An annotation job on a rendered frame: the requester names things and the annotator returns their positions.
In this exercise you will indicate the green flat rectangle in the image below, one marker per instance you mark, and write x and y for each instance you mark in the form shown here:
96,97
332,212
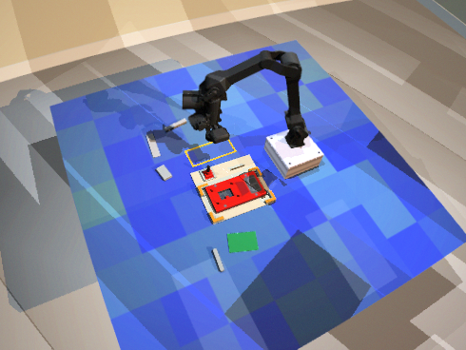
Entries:
245,241

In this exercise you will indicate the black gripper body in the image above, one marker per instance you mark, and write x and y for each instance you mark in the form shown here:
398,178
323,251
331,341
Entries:
218,133

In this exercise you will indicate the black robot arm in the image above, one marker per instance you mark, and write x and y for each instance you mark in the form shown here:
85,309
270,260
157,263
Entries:
213,88

